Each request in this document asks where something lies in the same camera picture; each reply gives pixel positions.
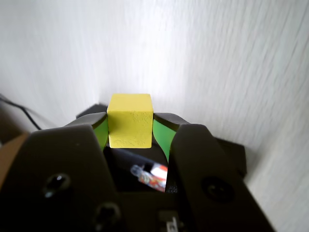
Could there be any black power cable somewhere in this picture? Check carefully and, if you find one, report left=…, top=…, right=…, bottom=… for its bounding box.
left=0, top=93, right=42, bottom=130

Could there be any colourful flash drive clear cap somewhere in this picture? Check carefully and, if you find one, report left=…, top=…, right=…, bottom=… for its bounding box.
left=131, top=165, right=167, bottom=193

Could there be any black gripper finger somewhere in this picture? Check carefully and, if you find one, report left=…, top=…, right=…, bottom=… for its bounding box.
left=0, top=112, right=123, bottom=232

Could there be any yellow wooden cube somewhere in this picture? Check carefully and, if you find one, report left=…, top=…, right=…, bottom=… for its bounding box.
left=106, top=93, right=155, bottom=149

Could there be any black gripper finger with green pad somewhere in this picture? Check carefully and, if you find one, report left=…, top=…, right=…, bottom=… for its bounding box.
left=153, top=112, right=276, bottom=232

